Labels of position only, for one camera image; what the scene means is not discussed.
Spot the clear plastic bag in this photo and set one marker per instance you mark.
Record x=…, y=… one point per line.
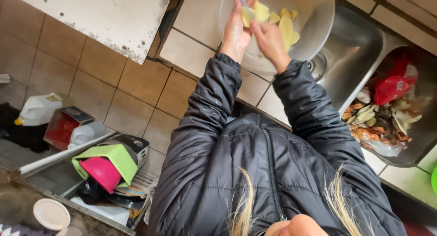
x=385, y=148

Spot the person's black puffer jacket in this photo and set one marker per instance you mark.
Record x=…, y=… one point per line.
x=266, y=171

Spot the green plastic container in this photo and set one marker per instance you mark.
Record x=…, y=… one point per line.
x=119, y=157

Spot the red cardboard box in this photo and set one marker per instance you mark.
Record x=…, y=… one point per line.
x=61, y=128

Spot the black frying pan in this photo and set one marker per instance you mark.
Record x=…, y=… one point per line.
x=126, y=200

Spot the pile of cut potato pieces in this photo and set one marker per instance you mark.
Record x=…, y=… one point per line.
x=286, y=27

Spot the white jug with yellow cap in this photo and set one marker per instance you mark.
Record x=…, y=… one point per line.
x=39, y=109

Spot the yellow potato slice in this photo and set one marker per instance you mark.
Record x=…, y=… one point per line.
x=245, y=17

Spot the person's left fingers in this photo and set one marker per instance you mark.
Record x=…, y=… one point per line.
x=236, y=10

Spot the flat white box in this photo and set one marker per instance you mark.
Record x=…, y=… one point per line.
x=102, y=210

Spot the worn white cabinet door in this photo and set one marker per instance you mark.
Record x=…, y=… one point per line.
x=102, y=17

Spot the round white lid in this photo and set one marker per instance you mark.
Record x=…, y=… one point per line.
x=51, y=213

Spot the person's right hand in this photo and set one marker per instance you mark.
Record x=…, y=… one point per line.
x=271, y=44

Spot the clear glass bowl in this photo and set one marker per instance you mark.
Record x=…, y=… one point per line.
x=314, y=27

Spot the black printed carton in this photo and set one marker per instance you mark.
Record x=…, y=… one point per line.
x=138, y=147

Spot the stainless steel sink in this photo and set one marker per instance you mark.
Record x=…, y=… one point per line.
x=355, y=48

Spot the green plastic object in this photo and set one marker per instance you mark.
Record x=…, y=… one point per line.
x=434, y=179

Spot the red plastic bag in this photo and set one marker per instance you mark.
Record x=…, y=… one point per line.
x=392, y=82

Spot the white drawer rail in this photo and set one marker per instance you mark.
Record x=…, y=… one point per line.
x=65, y=154

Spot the heap of vegetable peels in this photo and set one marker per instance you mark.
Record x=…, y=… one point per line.
x=375, y=121

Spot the round metal sink drain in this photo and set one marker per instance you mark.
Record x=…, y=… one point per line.
x=317, y=65

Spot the person's right fingers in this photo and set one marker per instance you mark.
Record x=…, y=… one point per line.
x=259, y=29

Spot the pink plastic bowl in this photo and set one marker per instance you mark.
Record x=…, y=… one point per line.
x=102, y=173

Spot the person's left hand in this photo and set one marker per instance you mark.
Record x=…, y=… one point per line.
x=234, y=34

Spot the small white plastic bottle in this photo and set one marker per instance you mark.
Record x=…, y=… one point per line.
x=85, y=133

